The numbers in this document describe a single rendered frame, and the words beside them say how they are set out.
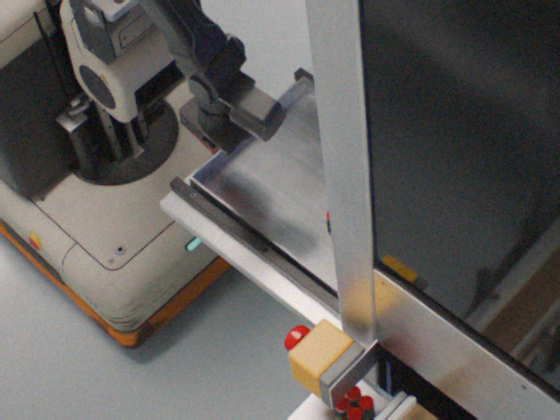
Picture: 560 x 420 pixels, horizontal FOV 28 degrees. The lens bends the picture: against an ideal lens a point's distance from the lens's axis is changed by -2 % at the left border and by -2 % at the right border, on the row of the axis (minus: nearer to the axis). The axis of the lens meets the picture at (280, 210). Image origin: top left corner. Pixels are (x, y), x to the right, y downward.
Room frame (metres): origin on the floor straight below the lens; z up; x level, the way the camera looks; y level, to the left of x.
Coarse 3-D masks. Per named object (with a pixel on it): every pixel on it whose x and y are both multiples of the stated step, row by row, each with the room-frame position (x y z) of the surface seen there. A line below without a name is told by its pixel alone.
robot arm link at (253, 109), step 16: (192, 80) 1.02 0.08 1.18; (240, 80) 1.04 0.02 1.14; (208, 96) 1.01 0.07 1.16; (224, 96) 1.02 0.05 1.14; (240, 96) 1.02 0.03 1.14; (256, 96) 1.01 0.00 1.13; (240, 112) 1.01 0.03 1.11; (256, 112) 0.99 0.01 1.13; (272, 112) 0.99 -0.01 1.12; (256, 128) 0.99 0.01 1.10; (272, 128) 0.99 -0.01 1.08
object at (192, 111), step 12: (180, 108) 1.10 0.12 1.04; (192, 108) 1.09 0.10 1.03; (192, 120) 1.07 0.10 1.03; (204, 120) 1.05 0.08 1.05; (216, 120) 1.04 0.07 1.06; (228, 120) 1.04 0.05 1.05; (204, 132) 1.05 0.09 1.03; (216, 132) 1.04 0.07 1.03; (228, 132) 1.05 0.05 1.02; (240, 132) 1.05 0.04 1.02; (216, 144) 1.03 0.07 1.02; (228, 144) 1.03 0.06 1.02
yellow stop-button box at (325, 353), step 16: (320, 320) 0.71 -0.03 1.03; (320, 336) 0.69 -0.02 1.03; (336, 336) 0.68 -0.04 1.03; (304, 352) 0.67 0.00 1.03; (320, 352) 0.67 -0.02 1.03; (336, 352) 0.66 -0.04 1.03; (352, 352) 0.66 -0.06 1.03; (304, 368) 0.65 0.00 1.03; (320, 368) 0.64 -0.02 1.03; (336, 368) 0.64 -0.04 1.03; (304, 384) 0.65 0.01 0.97; (320, 384) 0.63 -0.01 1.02
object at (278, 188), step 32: (288, 96) 1.19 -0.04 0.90; (288, 128) 1.14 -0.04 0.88; (224, 160) 1.10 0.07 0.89; (256, 160) 1.09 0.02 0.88; (288, 160) 1.08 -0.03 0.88; (320, 160) 1.07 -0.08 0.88; (224, 192) 1.04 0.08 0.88; (256, 192) 1.03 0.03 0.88; (288, 192) 1.02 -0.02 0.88; (320, 192) 1.01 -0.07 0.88; (256, 224) 0.97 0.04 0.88; (288, 224) 0.96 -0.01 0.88; (320, 224) 0.95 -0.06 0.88; (288, 256) 0.89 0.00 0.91; (320, 256) 0.90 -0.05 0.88
